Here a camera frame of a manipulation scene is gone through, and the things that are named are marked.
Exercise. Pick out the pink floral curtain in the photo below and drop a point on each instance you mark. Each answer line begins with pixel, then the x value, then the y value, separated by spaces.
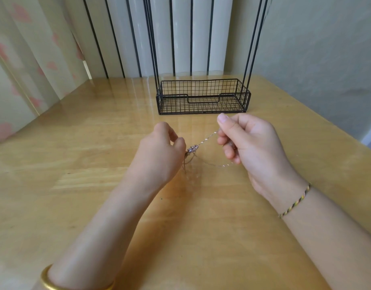
pixel 25 63

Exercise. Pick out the gold bangle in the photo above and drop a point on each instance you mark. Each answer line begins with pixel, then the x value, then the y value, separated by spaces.
pixel 49 281

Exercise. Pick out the person's right forearm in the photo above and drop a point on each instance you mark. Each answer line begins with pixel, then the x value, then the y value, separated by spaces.
pixel 334 241

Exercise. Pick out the person's left hand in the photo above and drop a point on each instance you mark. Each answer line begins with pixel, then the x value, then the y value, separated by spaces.
pixel 155 160

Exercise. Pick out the white black-striped curtain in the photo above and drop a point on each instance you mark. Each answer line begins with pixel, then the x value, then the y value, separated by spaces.
pixel 137 36

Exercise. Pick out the person's left forearm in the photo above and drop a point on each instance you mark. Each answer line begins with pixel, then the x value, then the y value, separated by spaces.
pixel 95 241

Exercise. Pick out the person's right hand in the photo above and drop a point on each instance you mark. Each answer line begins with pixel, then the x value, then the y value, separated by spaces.
pixel 258 151

